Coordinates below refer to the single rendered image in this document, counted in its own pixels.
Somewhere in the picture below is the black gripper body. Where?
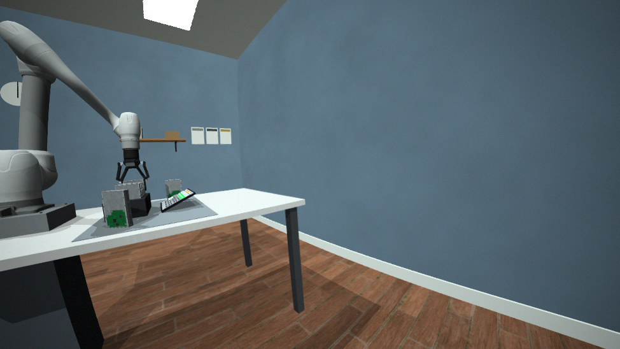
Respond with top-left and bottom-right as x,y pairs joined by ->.
123,150 -> 140,169

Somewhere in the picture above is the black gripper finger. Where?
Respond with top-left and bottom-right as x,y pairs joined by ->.
116,162 -> 129,184
135,161 -> 149,191

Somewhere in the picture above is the grey flat mat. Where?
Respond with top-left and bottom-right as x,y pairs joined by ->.
72,196 -> 218,242

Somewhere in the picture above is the black status display screen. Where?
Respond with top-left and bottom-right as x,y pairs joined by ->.
160,189 -> 196,213

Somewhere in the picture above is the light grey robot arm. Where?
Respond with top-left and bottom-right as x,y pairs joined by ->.
0,20 -> 141,217

